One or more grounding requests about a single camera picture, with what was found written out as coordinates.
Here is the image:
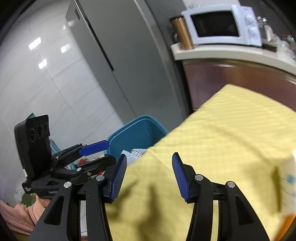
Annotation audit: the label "glass kettle jug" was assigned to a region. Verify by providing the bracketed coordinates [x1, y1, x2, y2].
[256, 16, 274, 42]

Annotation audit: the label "grey double-door refrigerator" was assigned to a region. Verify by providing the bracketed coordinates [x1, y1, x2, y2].
[66, 1, 188, 128]

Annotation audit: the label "yellow patterned table cloth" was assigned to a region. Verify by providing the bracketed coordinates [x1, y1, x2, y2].
[106, 84, 295, 240]

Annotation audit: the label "white microwave oven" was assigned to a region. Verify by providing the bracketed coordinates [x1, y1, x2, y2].
[181, 4, 262, 47]

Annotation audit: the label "copper travel mug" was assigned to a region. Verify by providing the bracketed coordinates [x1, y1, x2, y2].
[170, 16, 193, 50]

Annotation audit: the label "maroon lower kitchen cabinets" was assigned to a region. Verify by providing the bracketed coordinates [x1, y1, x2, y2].
[182, 59, 295, 110]

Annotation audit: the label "white kitchen countertop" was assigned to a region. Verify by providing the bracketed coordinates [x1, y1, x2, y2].
[170, 43, 295, 75]

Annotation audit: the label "white foam fruit net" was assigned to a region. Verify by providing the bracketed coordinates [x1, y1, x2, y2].
[121, 148, 147, 166]

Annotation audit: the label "orange peel piece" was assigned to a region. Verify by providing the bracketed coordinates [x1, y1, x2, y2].
[275, 213, 295, 240]

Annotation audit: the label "white blue-dotted paper cup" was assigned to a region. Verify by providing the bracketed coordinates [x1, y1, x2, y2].
[277, 150, 296, 216]

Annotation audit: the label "blue plastic trash bin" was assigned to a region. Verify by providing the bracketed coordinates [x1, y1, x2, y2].
[103, 115, 168, 160]

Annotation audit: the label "person's left hand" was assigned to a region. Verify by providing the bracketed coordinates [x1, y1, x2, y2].
[36, 195, 51, 208]

